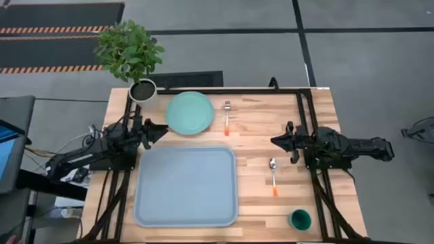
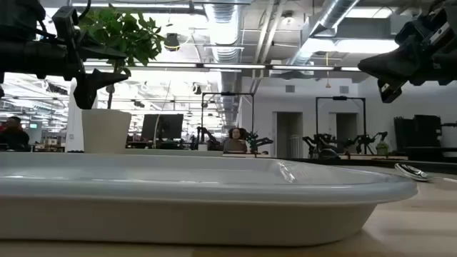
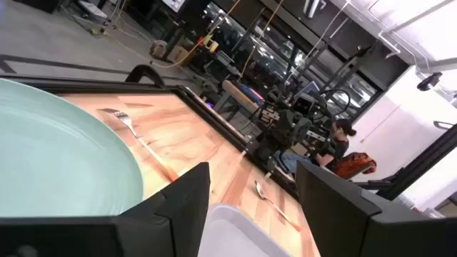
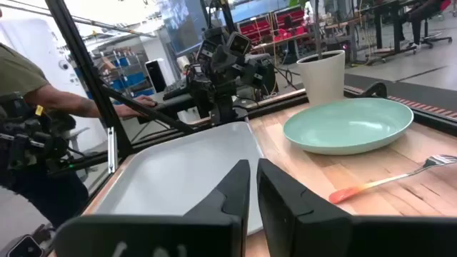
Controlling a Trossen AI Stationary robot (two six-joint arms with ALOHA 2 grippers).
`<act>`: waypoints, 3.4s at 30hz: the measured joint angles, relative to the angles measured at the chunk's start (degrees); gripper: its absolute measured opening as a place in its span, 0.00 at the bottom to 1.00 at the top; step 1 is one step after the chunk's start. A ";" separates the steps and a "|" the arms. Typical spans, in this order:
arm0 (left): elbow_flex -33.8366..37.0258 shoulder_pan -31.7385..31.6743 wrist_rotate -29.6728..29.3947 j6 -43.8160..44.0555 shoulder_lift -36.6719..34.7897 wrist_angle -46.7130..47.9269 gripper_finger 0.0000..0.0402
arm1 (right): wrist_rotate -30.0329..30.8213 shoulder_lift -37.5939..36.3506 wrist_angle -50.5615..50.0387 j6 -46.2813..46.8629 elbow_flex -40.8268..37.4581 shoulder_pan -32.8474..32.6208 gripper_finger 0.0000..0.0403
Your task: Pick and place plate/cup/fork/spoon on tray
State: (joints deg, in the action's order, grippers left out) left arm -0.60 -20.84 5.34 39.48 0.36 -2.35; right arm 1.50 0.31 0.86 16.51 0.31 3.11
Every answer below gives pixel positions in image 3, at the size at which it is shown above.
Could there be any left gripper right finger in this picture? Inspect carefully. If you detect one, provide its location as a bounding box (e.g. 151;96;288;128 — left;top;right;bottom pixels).
295;159;457;257

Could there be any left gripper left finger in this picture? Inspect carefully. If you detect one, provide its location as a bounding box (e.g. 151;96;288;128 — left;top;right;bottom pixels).
0;161;211;257

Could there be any spoon with orange handle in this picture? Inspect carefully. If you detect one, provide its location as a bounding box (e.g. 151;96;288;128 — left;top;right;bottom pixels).
253;180;302;232

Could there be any fork with orange handle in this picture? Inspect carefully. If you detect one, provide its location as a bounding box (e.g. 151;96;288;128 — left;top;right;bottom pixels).
98;107;179;182

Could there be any light green plate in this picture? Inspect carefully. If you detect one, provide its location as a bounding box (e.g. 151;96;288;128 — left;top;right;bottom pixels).
0;77;145;218

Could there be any grey plastic tray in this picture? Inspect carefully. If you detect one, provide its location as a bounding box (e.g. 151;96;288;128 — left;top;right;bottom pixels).
197;203;294;257

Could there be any orange bag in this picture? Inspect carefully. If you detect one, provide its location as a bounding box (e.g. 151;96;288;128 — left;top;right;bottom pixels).
334;152;378;180

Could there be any person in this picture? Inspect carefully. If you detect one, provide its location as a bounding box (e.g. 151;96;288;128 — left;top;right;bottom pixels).
274;119;358;174

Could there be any wooden workbench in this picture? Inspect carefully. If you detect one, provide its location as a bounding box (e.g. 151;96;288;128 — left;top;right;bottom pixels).
221;79;266;115

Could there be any black curved bar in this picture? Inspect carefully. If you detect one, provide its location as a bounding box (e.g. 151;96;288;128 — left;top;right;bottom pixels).
124;64;166;89

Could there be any cardboard box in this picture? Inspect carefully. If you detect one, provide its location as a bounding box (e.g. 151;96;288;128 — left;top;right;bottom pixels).
166;45;190;66

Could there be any black table edge frame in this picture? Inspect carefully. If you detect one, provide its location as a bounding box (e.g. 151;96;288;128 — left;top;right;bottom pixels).
0;74;299;197

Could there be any black rig frame beam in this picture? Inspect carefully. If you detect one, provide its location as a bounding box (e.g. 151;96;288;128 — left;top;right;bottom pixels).
351;123;457;201

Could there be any black overhead camera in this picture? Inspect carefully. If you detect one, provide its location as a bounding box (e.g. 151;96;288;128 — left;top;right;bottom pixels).
416;71;444;92

